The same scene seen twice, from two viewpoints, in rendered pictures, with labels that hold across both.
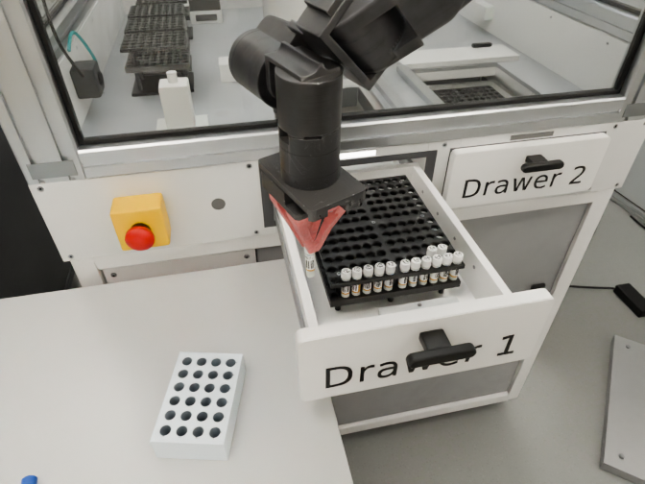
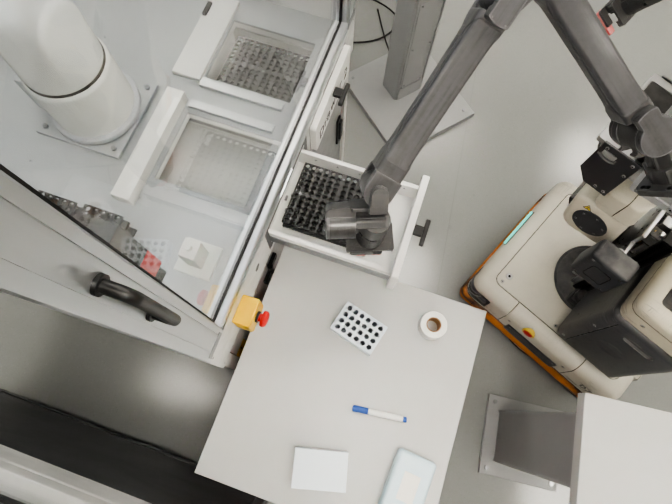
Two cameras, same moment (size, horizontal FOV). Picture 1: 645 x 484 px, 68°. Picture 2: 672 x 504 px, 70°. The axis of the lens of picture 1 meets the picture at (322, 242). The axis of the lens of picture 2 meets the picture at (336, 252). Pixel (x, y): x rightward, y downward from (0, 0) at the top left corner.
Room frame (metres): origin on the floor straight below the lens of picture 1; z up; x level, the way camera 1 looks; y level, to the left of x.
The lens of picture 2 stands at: (0.30, 0.35, 2.04)
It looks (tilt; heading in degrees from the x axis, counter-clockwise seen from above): 72 degrees down; 298
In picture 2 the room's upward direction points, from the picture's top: 3 degrees clockwise
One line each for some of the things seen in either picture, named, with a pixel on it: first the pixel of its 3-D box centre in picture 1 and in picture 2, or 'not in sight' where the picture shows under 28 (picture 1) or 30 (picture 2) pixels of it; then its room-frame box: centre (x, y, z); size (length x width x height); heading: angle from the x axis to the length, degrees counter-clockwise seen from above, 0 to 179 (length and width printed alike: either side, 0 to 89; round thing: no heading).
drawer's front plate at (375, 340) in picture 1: (423, 345); (407, 232); (0.34, -0.11, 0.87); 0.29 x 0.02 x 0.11; 102
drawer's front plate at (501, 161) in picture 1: (524, 171); (330, 97); (0.72, -0.36, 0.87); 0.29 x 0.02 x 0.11; 102
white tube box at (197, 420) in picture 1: (202, 402); (358, 328); (0.33, 0.15, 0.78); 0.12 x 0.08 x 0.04; 178
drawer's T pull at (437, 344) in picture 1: (437, 346); (420, 231); (0.31, -0.12, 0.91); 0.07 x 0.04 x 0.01; 102
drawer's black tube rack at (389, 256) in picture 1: (371, 239); (334, 209); (0.54, -0.07, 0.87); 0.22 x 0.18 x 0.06; 12
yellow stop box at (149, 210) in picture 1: (141, 223); (249, 313); (0.57, 0.27, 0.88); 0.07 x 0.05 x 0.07; 102
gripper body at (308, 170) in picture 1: (309, 157); (370, 233); (0.40, 0.01, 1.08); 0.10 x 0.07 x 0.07; 34
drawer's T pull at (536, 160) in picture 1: (538, 162); (339, 93); (0.69, -0.36, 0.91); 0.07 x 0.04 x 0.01; 102
